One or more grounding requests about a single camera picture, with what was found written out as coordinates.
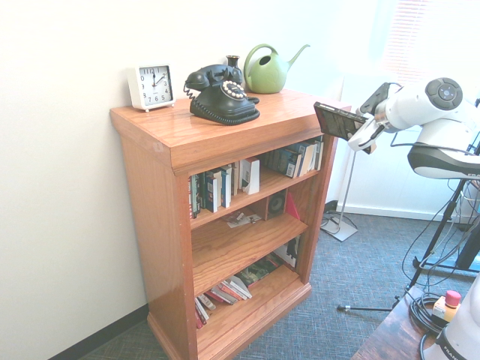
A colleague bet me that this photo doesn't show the green plastic watering can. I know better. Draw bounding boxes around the green plastic watering can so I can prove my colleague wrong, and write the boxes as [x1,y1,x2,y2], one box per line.
[243,43,312,95]

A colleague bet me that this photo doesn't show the black rotary telephone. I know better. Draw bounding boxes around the black rotary telephone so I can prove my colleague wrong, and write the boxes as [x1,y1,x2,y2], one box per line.
[189,78,262,127]

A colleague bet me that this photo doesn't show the thin black hanging cable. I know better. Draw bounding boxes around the thin black hanging cable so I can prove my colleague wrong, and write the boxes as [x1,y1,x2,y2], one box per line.
[401,179,480,288]

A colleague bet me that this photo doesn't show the black tripod stand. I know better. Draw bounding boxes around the black tripod stand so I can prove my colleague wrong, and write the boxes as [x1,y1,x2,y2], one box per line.
[336,175,480,314]

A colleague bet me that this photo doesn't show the yellow red emergency stop button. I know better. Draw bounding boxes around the yellow red emergency stop button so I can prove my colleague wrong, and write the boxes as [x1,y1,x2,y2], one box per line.
[431,289,463,324]

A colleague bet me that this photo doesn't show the cream page paperback book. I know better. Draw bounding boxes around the cream page paperback book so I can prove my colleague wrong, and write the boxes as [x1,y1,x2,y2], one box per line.
[300,142,318,176]

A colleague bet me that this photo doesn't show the green camouflage cover book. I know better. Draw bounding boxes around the green camouflage cover book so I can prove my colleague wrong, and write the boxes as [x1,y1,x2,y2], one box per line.
[234,253,285,289]

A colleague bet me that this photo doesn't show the black coiled cable bundle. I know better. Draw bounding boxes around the black coiled cable bundle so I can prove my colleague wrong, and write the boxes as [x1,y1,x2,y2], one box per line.
[409,292,453,335]

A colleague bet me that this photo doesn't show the white window blinds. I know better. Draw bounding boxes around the white window blinds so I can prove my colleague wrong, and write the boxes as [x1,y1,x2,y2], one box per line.
[378,0,480,88]

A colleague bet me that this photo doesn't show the small black vase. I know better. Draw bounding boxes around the small black vase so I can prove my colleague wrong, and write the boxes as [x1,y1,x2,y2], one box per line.
[225,54,242,77]

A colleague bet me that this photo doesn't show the navy cover white page book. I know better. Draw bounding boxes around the navy cover white page book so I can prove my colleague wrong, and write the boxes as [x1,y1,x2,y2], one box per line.
[218,167,233,209]

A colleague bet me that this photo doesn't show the wooden bookshelf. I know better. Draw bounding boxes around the wooden bookshelf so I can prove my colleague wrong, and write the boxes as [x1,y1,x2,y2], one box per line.
[109,88,353,360]

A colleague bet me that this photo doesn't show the dark slim book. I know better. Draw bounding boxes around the dark slim book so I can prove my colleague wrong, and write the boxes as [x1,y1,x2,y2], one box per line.
[313,135,325,172]

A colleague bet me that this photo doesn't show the black cover paperback book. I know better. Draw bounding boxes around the black cover paperback book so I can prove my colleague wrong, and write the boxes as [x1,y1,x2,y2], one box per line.
[313,101,371,140]

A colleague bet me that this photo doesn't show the maroon white paperback book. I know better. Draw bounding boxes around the maroon white paperback book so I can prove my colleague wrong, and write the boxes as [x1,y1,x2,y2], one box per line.
[205,286,240,306]

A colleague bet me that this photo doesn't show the white square alarm clock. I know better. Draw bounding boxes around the white square alarm clock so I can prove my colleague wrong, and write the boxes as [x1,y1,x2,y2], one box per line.
[127,63,177,113]

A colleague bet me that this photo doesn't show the dark green cover book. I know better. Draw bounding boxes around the dark green cover book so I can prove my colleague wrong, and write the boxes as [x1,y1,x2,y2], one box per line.
[191,172,208,219]

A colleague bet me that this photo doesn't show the blue spine book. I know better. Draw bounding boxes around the blue spine book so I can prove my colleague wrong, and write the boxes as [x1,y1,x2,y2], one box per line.
[289,141,310,177]

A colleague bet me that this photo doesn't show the black telephone handset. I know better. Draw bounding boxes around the black telephone handset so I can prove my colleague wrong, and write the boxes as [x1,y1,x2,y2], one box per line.
[183,64,243,92]

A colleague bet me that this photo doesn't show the dark cover book white print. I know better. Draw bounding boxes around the dark cover book white print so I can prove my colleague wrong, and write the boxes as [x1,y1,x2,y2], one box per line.
[272,235,302,272]

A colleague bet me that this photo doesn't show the brown red paperback book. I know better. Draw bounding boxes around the brown red paperback book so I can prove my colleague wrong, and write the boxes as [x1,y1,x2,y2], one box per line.
[196,293,218,312]

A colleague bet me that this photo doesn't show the white blue cover book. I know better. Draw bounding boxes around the white blue cover book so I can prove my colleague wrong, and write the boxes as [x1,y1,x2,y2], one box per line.
[205,175,220,214]

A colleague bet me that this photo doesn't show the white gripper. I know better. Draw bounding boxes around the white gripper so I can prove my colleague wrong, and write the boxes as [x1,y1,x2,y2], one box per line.
[347,116,386,154]

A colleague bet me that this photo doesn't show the grey white paperback book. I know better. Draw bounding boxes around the grey white paperback book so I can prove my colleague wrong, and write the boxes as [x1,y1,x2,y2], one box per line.
[217,280,249,302]

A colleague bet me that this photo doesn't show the red flat folder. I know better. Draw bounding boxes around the red flat folder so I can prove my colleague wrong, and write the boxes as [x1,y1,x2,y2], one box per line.
[284,191,302,221]

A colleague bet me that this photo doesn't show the grey metal floor stand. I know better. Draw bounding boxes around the grey metal floor stand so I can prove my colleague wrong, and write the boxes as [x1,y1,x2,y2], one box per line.
[319,148,359,243]

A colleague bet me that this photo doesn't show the dark cover barcode book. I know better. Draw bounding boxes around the dark cover barcode book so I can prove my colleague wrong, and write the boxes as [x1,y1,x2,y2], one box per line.
[261,146,304,179]

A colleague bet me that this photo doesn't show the small round speaker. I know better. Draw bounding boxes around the small round speaker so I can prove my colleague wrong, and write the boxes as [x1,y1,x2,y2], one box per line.
[268,190,287,218]

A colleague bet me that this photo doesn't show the thick white page paperback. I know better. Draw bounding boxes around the thick white page paperback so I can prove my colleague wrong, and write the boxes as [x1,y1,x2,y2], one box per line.
[239,157,262,196]

